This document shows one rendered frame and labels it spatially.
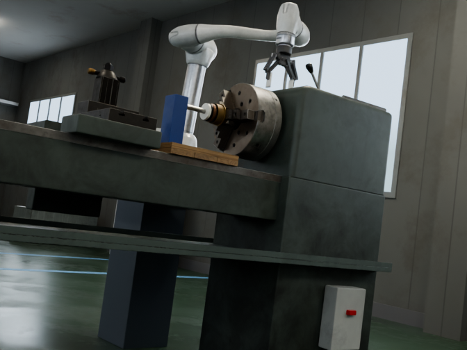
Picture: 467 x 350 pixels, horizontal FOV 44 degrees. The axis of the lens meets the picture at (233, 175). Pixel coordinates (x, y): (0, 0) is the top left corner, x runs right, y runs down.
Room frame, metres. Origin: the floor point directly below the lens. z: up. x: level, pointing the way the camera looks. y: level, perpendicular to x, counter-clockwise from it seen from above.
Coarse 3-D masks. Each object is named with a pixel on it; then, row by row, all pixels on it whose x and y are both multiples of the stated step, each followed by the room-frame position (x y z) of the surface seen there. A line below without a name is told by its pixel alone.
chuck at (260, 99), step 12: (240, 84) 2.41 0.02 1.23; (240, 96) 2.40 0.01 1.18; (252, 96) 2.34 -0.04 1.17; (264, 96) 2.34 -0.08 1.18; (240, 108) 2.39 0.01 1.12; (252, 108) 2.33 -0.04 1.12; (264, 108) 2.31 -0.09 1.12; (228, 120) 2.46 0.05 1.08; (264, 120) 2.31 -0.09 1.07; (240, 132) 2.38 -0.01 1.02; (252, 132) 2.31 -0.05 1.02; (264, 132) 2.33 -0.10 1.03; (228, 144) 2.44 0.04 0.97; (240, 144) 2.37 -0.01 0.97; (252, 144) 2.34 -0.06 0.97; (264, 144) 2.36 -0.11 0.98; (240, 156) 2.41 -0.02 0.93; (252, 156) 2.42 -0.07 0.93
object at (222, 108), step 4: (212, 104) 2.32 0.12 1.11; (216, 104) 2.33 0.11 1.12; (220, 104) 2.36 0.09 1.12; (212, 108) 2.31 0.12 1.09; (216, 108) 2.32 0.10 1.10; (220, 108) 2.33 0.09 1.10; (224, 108) 2.34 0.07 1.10; (212, 112) 2.31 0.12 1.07; (216, 112) 2.32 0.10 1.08; (220, 112) 2.32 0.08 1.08; (224, 112) 2.33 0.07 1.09; (212, 116) 2.31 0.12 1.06; (216, 116) 2.32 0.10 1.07; (220, 116) 2.33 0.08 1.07; (224, 116) 2.33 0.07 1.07; (204, 120) 2.34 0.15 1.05; (208, 120) 2.33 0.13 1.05; (212, 120) 2.33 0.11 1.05; (216, 120) 2.33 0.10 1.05; (220, 120) 2.34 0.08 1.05; (224, 120) 2.36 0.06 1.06; (216, 124) 2.36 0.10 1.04; (220, 124) 2.35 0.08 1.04
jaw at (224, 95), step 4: (224, 92) 2.43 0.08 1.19; (228, 92) 2.45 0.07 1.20; (220, 96) 2.45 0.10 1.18; (224, 96) 2.43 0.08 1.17; (228, 96) 2.44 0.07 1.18; (220, 100) 2.42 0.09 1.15; (224, 100) 2.41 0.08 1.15; (228, 100) 2.42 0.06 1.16; (232, 100) 2.44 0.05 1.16; (224, 104) 2.39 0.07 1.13; (228, 104) 2.41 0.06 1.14; (232, 104) 2.43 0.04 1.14; (228, 108) 2.40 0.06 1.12; (232, 108) 2.41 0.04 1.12
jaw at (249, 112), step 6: (228, 114) 2.32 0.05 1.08; (234, 114) 2.32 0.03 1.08; (240, 114) 2.32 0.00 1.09; (246, 114) 2.29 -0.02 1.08; (252, 114) 2.30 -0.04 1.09; (258, 114) 2.30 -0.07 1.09; (234, 120) 2.35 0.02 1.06; (240, 120) 2.34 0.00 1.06; (246, 120) 2.33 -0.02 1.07; (252, 120) 2.31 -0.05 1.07
